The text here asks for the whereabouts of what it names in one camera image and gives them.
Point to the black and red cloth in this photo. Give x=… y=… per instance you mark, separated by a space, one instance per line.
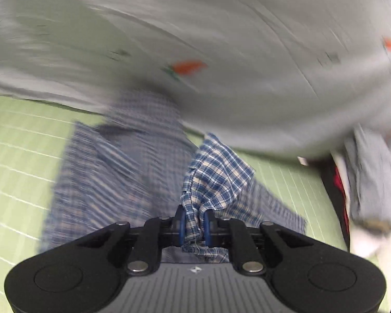
x=335 y=189

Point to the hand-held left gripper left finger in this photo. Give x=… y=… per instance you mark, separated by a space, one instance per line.
x=180 y=228

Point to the green grid cutting mat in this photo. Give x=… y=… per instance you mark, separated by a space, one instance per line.
x=16 y=156

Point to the blue plaid shirt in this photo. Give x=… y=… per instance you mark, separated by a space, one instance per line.
x=117 y=176

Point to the grey-blue cloth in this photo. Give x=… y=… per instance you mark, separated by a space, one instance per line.
x=371 y=182

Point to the white carrot print sheet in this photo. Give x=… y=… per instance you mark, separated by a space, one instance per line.
x=231 y=22

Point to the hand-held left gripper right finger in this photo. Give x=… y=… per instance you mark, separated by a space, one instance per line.
x=208 y=231

